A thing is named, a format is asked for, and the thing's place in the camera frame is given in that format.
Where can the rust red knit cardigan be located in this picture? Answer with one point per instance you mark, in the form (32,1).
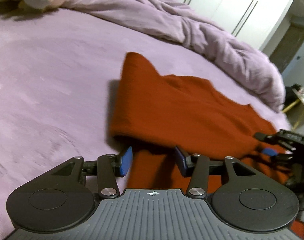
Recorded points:
(155,113)

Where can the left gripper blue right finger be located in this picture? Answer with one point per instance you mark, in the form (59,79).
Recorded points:
(183,161)

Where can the yellow legged side table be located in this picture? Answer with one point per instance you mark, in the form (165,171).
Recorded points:
(295,112)

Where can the black clothing pile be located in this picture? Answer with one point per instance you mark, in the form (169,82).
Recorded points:
(290,96)

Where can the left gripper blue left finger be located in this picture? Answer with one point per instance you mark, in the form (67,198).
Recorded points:
(125,162)

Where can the purple crumpled duvet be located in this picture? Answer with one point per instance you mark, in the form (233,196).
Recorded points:
(176,22)

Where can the purple bed sheet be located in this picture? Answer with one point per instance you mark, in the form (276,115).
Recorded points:
(59,73)

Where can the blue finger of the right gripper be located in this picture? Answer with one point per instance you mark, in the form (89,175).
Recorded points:
(270,152)

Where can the white wardrobe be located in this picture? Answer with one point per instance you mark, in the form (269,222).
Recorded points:
(251,21)

